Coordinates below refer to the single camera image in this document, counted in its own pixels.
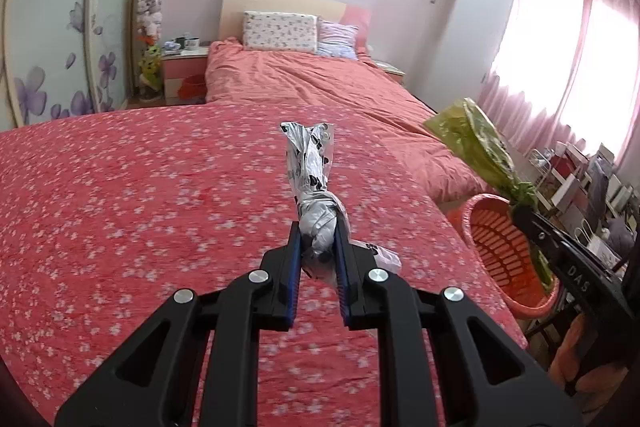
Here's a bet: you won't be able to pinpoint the pink curtain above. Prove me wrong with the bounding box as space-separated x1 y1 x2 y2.
474 0 640 168

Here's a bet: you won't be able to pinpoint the pink white nightstand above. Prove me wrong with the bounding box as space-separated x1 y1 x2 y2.
372 59 407 86
159 45 211 106

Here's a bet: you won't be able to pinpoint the white floral pillow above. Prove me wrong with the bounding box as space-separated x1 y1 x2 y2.
242 10 320 54

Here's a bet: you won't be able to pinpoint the red plastic laundry basket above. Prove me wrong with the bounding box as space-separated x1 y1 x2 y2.
446 192 565 321

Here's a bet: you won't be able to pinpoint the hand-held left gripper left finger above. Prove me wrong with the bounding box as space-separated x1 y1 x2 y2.
55 223 304 427

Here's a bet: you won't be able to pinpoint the white wire rack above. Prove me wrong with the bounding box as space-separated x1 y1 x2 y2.
525 146 563 200

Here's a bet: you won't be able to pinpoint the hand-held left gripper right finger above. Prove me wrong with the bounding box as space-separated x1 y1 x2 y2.
332 212 584 427

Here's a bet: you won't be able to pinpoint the mugs on nightstand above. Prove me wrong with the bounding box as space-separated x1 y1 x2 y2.
164 35 202 53

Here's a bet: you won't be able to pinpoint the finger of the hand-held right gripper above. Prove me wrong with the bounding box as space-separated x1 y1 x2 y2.
510 202 577 259

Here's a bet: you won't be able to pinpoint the green plush toy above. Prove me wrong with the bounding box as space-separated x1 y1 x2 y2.
138 44 164 78

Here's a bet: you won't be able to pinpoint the purple striped pillow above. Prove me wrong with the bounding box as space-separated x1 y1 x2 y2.
315 19 362 60

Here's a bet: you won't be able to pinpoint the person's right hand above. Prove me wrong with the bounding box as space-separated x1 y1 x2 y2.
547 312 632 409

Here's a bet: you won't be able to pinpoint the white black-printed plastic bag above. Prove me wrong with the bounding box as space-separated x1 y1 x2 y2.
278 120 404 292

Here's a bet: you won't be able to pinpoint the yellow-green plastic bag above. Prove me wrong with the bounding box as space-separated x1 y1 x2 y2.
422 97 557 289

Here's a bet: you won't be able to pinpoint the red floral blanket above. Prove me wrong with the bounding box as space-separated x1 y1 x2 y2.
0 103 530 427

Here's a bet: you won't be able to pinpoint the bed with red bedding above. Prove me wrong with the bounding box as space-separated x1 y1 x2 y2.
204 37 497 208

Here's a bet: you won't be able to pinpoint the glass sliding-door wardrobe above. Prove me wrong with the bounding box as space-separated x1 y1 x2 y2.
0 0 152 134

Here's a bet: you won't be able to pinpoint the hanging plush toy organizer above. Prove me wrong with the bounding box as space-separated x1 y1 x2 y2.
133 0 167 101

